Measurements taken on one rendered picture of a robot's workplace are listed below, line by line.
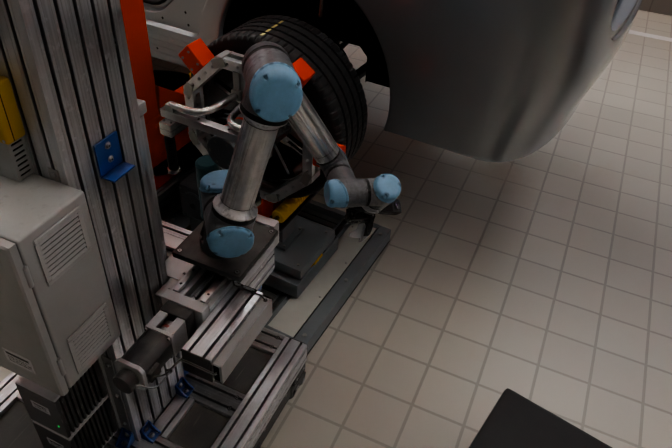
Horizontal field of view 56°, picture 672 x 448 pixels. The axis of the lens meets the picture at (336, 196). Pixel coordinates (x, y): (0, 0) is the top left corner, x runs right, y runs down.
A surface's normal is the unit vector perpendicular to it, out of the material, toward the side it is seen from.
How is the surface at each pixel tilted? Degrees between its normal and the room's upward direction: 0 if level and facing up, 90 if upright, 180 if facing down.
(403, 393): 0
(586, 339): 0
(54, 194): 0
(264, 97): 83
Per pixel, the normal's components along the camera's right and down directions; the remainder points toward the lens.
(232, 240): 0.21, 0.70
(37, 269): 0.91, 0.29
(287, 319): 0.04, -0.79
